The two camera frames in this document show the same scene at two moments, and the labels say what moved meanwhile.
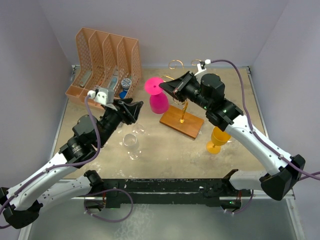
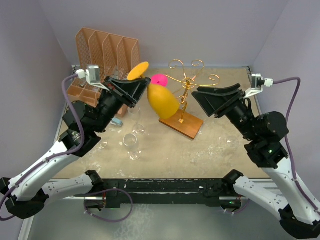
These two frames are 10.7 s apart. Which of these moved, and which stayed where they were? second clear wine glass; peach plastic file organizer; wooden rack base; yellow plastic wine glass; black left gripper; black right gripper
Moved: yellow plastic wine glass; black left gripper; black right gripper
Stayed: wooden rack base; peach plastic file organizer; second clear wine glass
